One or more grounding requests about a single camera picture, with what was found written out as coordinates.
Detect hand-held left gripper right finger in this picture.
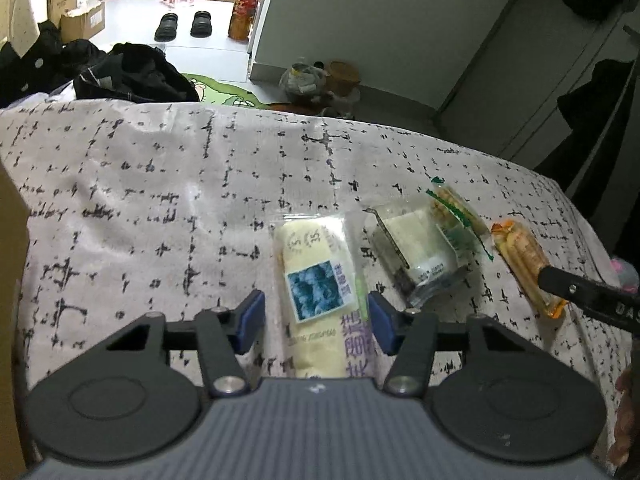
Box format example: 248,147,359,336
367,290,523,396

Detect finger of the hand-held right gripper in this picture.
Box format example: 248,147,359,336
537,265,640,334

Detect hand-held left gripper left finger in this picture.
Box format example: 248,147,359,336
104,288,266,397

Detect long orange biscuit packet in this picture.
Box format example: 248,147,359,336
489,219,569,320

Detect large white bread packet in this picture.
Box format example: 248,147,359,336
272,214,376,381

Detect large brown cardboard box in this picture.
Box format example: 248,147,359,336
0,162,32,480

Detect person's right hand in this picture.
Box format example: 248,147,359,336
612,366,640,466

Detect pink soft item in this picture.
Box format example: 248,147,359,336
609,257,640,294

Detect clear sandwich packet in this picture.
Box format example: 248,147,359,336
363,204,474,307

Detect green-trimmed cracker packet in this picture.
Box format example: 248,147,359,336
424,177,494,261

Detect black hanging coat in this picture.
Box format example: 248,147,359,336
532,58,640,252

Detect grey grid-patterned blanket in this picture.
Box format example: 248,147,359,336
0,99,640,396

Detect green floor mat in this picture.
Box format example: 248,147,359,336
182,72,269,110

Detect brown instant noodle bowl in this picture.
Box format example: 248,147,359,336
324,60,361,104

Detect clear plastic trash bag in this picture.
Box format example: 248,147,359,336
278,57,329,101

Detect black shoe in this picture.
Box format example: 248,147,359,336
153,12,181,42
189,10,215,38

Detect orange cooking oil bottle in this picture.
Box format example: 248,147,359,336
227,0,259,41

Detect small cardboard box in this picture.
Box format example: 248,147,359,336
59,0,106,41

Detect white dotted cloth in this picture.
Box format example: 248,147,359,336
0,0,39,57

